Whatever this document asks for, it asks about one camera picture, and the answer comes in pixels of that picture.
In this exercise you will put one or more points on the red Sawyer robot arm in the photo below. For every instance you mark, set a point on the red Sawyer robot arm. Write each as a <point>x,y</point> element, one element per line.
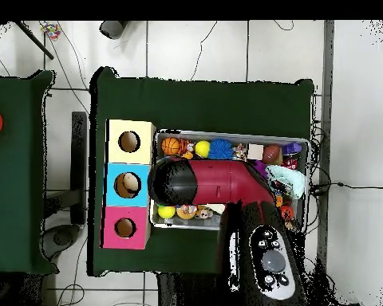
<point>217,182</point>

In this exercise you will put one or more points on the wooden box three holes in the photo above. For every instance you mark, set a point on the wooden box three holes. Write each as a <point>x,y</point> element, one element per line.
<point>143,156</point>

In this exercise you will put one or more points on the clear shallow mesh bin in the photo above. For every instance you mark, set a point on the clear shallow mesh bin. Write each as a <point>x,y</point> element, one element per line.
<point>230,134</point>

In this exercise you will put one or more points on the small orange basketball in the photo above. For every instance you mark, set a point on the small orange basketball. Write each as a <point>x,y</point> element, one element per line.
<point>171,146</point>

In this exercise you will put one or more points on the blue spiky ball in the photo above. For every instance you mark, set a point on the blue spiky ball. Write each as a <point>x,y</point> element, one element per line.
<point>221,148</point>

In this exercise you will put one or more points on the yellow green ball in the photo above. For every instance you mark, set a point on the yellow green ball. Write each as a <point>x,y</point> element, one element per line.
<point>166,211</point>

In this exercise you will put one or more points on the wooden cube block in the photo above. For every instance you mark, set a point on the wooden cube block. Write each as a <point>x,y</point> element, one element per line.
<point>255,152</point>

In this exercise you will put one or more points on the brown toy football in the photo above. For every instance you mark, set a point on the brown toy football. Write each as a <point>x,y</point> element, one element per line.
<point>272,153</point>

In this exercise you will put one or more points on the light blue cloth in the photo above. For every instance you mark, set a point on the light blue cloth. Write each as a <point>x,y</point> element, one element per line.
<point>287,178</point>

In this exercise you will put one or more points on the red orange ball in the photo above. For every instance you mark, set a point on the red orange ball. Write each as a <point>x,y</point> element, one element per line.
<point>286,213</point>

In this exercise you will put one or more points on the black upright bar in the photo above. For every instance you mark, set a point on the black upright bar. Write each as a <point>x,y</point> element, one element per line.
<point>79,166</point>

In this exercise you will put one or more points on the grey round base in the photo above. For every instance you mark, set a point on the grey round base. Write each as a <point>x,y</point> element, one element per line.
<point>62,237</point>

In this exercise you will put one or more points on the grey object on floor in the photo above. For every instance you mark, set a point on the grey object on floor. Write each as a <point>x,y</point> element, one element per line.
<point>113,28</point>

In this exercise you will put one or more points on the dark green side table cloth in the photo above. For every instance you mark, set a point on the dark green side table cloth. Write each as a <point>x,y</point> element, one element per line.
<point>16,191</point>

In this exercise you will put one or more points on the small colourful item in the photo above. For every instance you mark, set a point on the small colourful item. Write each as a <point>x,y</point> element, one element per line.
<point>50,29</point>

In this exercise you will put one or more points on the black stick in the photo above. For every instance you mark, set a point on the black stick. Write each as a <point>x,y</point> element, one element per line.
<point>32,38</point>

